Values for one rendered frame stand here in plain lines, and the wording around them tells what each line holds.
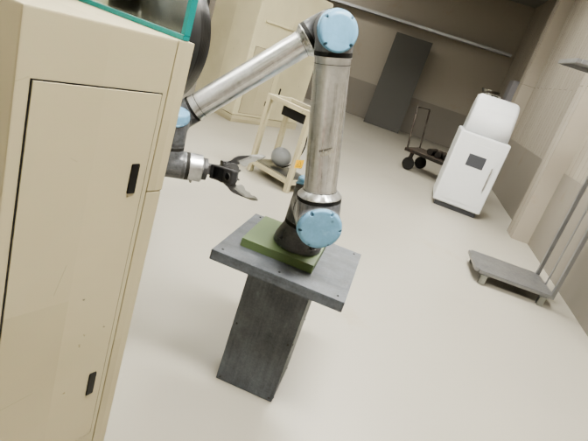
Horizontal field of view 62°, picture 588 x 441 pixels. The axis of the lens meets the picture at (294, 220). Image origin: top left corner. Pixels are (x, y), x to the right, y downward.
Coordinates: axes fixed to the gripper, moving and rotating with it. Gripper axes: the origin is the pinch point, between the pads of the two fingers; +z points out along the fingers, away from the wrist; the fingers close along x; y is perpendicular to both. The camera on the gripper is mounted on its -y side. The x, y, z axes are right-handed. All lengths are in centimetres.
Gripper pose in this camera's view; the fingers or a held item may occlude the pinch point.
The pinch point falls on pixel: (262, 178)
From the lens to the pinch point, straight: 166.1
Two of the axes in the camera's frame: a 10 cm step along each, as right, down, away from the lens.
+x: -1.8, 9.7, 1.5
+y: -3.0, -2.0, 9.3
